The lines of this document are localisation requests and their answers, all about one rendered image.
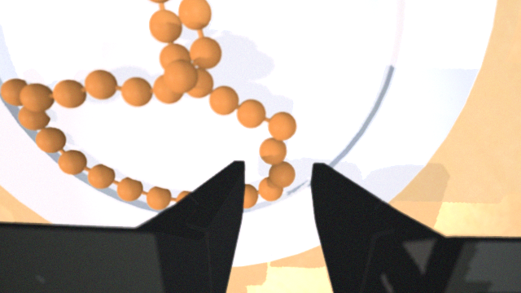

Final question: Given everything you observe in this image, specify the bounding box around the white round board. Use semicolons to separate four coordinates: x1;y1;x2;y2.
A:
0;0;497;267

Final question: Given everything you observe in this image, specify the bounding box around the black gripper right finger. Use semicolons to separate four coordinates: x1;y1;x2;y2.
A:
310;162;521;293

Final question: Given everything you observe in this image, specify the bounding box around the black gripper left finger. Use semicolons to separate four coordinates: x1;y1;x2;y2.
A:
0;160;246;293

